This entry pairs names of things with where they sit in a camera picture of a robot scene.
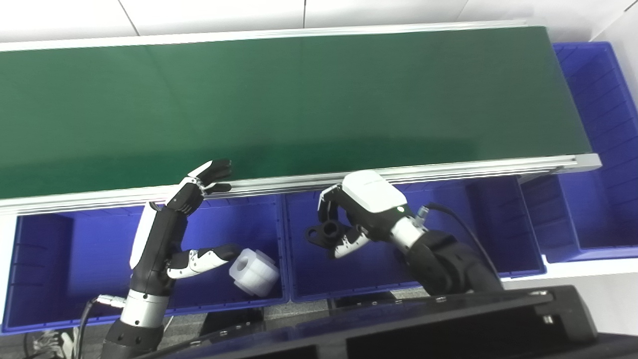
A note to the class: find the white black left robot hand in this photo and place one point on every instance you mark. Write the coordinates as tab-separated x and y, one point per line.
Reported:
154	259

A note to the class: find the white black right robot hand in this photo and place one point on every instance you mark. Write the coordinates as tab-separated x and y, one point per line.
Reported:
374	199

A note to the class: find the black flange part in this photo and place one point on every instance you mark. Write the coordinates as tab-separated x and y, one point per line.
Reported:
324	232

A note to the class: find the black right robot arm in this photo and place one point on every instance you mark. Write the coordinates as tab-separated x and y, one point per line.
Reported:
448	264

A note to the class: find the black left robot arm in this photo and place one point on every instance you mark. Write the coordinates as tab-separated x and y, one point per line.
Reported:
134	339

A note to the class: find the blue plastic bin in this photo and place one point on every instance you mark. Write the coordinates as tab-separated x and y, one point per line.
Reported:
75	259
498	224
608	149

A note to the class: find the green conveyor belt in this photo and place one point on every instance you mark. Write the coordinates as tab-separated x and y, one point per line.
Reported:
448	169
299	99

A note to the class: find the white cylindrical plastic part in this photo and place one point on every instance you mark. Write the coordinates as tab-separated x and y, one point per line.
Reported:
254	271

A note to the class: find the black robot torso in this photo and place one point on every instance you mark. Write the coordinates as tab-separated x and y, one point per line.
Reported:
448	324

